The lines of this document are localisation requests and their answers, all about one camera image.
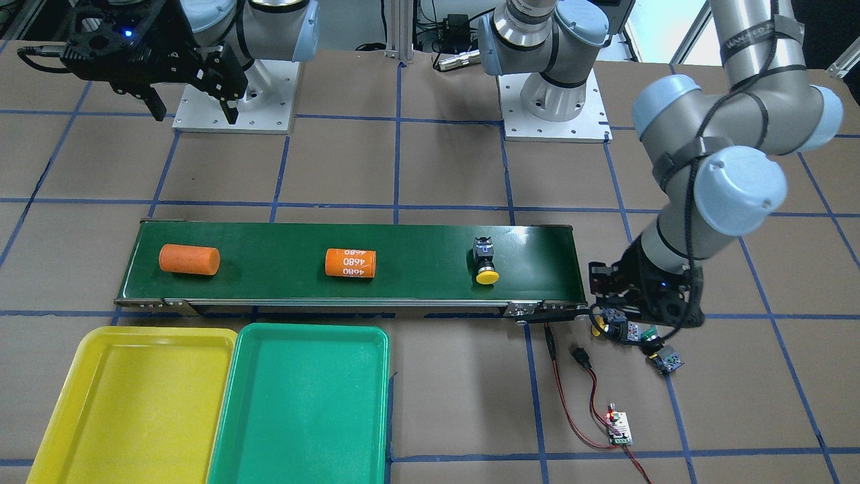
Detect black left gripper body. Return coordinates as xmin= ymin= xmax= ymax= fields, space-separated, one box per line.
xmin=589 ymin=239 xmax=705 ymax=329

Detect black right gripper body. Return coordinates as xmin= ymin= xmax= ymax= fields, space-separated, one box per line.
xmin=59 ymin=1 xmax=223 ymax=91

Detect yellow push button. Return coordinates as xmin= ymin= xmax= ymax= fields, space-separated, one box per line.
xmin=472 ymin=237 xmax=500 ymax=285
xmin=592 ymin=307 xmax=642 ymax=344

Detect plain orange cylinder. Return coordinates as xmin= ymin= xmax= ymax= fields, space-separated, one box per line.
xmin=159 ymin=244 xmax=221 ymax=276

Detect orange cylinder marked 4680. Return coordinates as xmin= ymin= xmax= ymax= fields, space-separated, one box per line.
xmin=325 ymin=248 xmax=377 ymax=278

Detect green push button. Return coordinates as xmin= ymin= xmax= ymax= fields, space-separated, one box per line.
xmin=644 ymin=344 xmax=685 ymax=376
xmin=636 ymin=323 xmax=660 ymax=344

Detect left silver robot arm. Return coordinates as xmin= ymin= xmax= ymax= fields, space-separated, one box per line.
xmin=477 ymin=1 xmax=843 ymax=330

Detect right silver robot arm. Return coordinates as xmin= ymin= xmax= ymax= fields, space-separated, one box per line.
xmin=57 ymin=1 xmax=319 ymax=134

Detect green conveyor belt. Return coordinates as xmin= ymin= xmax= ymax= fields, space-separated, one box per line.
xmin=114 ymin=220 xmax=587 ymax=321

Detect small green circuit board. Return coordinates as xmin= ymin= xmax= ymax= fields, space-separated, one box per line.
xmin=605 ymin=405 xmax=634 ymax=446

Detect black power adapter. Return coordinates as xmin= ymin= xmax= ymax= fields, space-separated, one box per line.
xmin=439 ymin=13 xmax=471 ymax=53

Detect yellow plastic tray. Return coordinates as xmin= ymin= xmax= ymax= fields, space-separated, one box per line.
xmin=28 ymin=327 xmax=237 ymax=483

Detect green plastic tray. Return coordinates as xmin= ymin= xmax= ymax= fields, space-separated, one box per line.
xmin=207 ymin=323 xmax=390 ymax=483

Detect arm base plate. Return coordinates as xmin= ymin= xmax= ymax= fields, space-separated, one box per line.
xmin=497 ymin=70 xmax=613 ymax=143
xmin=172 ymin=59 xmax=304 ymax=135

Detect red and black wire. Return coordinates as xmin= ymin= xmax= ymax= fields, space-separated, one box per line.
xmin=543 ymin=323 xmax=652 ymax=484

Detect aluminium frame post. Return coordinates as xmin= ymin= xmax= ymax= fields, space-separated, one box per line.
xmin=383 ymin=1 xmax=418 ymax=65

